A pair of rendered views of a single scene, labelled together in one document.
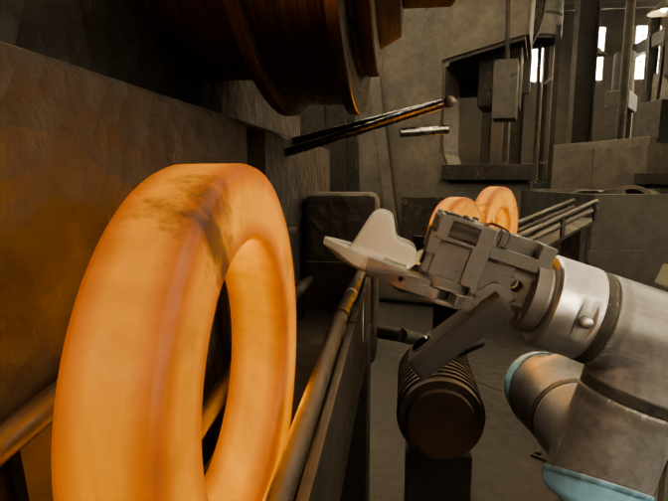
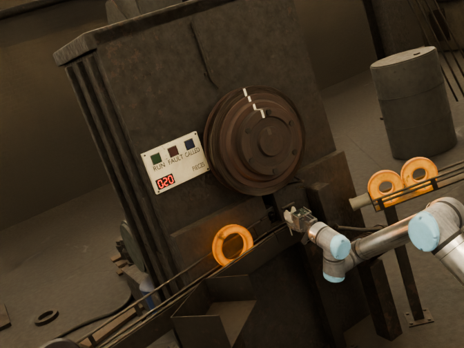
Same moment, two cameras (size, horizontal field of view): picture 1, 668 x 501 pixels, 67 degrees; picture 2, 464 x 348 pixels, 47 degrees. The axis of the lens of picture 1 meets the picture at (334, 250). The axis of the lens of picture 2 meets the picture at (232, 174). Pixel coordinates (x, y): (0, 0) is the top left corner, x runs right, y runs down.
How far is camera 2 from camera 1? 2.15 m
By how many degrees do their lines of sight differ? 56
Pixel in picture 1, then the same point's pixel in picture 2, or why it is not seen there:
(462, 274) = (297, 225)
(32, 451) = not seen: hidden behind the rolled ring
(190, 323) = (217, 245)
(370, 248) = (287, 217)
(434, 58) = not seen: outside the picture
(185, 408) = (218, 250)
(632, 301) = (319, 236)
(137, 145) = (228, 217)
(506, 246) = (307, 219)
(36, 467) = not seen: hidden behind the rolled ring
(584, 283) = (313, 230)
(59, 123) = (215, 222)
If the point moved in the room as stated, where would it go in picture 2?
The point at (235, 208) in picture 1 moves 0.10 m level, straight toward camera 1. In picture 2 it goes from (224, 233) to (208, 245)
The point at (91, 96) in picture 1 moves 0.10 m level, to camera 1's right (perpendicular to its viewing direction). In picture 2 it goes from (219, 217) to (233, 219)
